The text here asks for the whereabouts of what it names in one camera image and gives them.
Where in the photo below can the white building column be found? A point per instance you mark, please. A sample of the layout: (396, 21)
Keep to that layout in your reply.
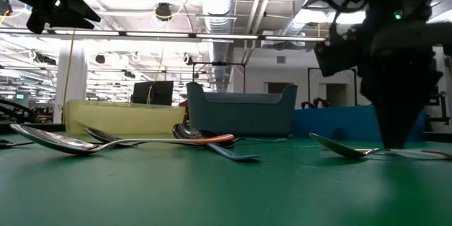
(76, 77)

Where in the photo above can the yellow-green plastic bin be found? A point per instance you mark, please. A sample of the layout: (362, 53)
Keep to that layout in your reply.
(123, 118)

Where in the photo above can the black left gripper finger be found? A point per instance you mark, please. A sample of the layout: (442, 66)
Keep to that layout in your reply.
(37, 21)
(74, 14)

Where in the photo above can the black computer monitor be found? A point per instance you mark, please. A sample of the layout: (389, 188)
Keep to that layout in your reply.
(155, 93)

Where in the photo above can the black metal frame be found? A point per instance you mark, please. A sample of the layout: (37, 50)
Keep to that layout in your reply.
(219, 63)
(309, 88)

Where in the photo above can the long LED light bar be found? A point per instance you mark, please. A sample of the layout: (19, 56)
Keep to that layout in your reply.
(226, 36)

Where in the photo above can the black ceiling dome camera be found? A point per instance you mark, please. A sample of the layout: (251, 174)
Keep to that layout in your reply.
(163, 11)

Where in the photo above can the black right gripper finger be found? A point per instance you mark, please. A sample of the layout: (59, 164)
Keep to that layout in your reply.
(397, 127)
(378, 121)

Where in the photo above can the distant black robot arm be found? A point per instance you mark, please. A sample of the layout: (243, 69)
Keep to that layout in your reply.
(14, 111)
(319, 103)

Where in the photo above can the blue plastic bin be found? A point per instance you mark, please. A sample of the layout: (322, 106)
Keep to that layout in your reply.
(339, 123)

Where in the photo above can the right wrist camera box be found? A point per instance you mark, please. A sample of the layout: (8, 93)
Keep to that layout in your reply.
(335, 60)

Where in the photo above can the ribbed silver air duct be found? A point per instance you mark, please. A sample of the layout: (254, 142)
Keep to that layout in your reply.
(216, 7)

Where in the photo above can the green exit sign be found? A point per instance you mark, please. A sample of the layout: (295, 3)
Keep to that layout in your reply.
(20, 96)

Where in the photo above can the smooth silver air duct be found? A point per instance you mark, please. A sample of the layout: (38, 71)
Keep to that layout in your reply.
(296, 24)

